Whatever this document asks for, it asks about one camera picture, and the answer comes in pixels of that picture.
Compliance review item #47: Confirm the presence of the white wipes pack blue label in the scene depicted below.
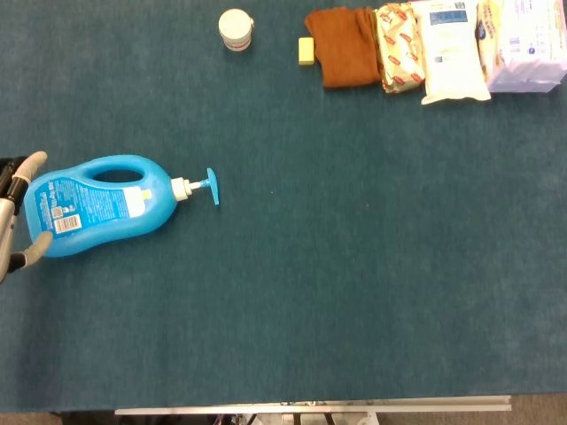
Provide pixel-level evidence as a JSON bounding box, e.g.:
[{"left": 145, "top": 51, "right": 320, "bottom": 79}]
[{"left": 409, "top": 0, "right": 493, "bottom": 105}]

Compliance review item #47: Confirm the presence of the aluminium table edge rail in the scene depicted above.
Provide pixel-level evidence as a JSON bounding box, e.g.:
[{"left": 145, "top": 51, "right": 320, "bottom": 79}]
[{"left": 114, "top": 395, "right": 512, "bottom": 416}]

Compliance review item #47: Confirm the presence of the cream red-print snack pack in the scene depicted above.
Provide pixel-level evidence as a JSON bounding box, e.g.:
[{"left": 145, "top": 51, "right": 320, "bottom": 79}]
[{"left": 374, "top": 3, "right": 426, "bottom": 94}]

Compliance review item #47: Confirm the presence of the blue detergent pump bottle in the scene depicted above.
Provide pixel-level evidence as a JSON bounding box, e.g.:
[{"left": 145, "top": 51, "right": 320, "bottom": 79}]
[{"left": 21, "top": 153, "right": 221, "bottom": 259}]

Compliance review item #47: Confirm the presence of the lavender and cream tissue pack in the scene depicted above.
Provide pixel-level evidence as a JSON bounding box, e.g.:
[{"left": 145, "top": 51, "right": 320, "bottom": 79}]
[{"left": 476, "top": 0, "right": 567, "bottom": 94}]

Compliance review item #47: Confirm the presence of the white round plastic jar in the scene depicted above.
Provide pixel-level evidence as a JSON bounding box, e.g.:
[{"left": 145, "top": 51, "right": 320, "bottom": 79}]
[{"left": 218, "top": 9, "right": 255, "bottom": 51}]

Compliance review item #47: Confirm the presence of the brown folded towel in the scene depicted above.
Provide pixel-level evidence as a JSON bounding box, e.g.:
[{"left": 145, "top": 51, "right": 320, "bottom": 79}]
[{"left": 304, "top": 5, "right": 383, "bottom": 89}]

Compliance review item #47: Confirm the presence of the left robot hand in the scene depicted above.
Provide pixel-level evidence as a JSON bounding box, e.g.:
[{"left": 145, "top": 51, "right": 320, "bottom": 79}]
[{"left": 0, "top": 151, "right": 55, "bottom": 285}]

